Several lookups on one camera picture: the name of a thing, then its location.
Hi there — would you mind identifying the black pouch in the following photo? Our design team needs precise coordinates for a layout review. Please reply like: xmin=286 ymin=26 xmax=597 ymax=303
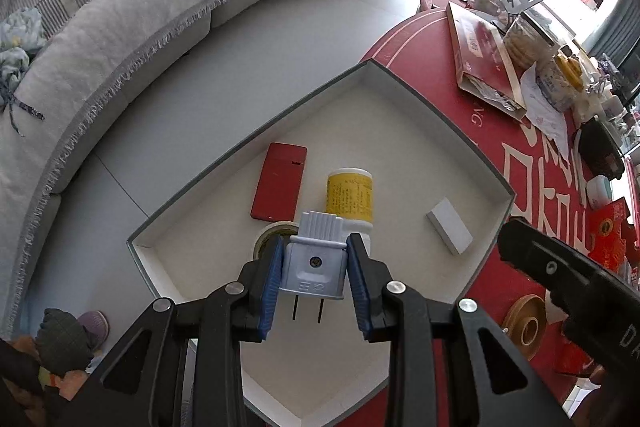
xmin=574 ymin=117 xmax=627 ymax=180

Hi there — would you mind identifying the slim red box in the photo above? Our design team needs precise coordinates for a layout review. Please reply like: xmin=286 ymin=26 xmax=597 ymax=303
xmin=250 ymin=142 xmax=308 ymax=223

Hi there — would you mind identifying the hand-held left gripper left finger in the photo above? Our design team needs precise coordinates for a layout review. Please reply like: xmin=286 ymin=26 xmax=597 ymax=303
xmin=75 ymin=236 xmax=287 ymax=427

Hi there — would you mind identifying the red cardboard box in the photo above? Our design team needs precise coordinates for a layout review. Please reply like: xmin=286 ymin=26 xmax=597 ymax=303
xmin=585 ymin=197 xmax=640 ymax=278

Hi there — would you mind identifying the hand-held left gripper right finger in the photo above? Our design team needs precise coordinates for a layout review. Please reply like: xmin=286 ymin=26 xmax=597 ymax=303
xmin=346 ymin=233 xmax=571 ymax=427

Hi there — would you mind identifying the clear cookie jar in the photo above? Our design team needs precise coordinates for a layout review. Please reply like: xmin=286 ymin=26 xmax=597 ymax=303
xmin=501 ymin=14 xmax=557 ymax=70

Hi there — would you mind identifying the white tape roll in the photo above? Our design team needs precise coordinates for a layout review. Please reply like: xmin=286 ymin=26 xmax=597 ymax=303
xmin=252 ymin=222 xmax=301 ymax=264

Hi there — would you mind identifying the white cream jar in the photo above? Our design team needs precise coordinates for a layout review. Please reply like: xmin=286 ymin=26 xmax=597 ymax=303
xmin=586 ymin=176 xmax=610 ymax=209

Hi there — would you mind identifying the white paper sheet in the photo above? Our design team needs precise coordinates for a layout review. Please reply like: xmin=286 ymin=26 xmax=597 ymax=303
xmin=520 ymin=62 xmax=572 ymax=158

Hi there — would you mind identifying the white plastic medicine bottle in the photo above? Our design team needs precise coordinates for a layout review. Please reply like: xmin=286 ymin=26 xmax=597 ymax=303
xmin=325 ymin=167 xmax=375 ymax=254

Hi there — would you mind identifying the dark plaid cloth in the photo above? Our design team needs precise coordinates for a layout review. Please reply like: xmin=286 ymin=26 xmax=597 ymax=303
xmin=36 ymin=307 xmax=93 ymax=378

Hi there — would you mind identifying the brown tape roll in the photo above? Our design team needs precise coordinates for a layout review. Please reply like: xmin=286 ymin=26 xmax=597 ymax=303
xmin=501 ymin=294 xmax=551 ymax=361

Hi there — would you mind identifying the small white box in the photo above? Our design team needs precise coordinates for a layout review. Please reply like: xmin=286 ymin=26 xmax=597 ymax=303
xmin=425 ymin=199 xmax=475 ymax=257

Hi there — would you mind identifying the clear jar with printed label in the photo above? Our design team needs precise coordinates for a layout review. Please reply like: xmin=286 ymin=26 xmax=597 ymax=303
xmin=536 ymin=56 xmax=585 ymax=112

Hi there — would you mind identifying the grey sofa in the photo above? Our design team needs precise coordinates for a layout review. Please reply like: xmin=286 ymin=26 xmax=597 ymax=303
xmin=0 ymin=0 xmax=366 ymax=338

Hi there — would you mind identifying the purple slipper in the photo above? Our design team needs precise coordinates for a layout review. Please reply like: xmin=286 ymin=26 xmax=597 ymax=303
xmin=75 ymin=311 xmax=109 ymax=352

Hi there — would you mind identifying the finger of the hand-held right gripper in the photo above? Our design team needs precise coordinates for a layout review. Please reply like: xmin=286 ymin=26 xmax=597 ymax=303
xmin=497 ymin=217 xmax=601 ymax=313

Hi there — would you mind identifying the floral cushion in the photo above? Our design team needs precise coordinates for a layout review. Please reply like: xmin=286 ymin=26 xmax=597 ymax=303
xmin=0 ymin=7 xmax=46 ymax=138

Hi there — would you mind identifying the grey cardboard box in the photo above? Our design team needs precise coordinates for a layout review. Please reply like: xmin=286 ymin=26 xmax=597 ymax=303
xmin=126 ymin=59 xmax=517 ymax=427

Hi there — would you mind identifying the flat red gift box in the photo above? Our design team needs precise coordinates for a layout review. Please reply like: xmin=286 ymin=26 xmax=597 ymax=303
xmin=446 ymin=1 xmax=529 ymax=122

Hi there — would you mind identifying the grey power plug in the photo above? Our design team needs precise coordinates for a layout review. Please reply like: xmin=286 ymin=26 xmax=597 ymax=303
xmin=278 ymin=211 xmax=349 ymax=323

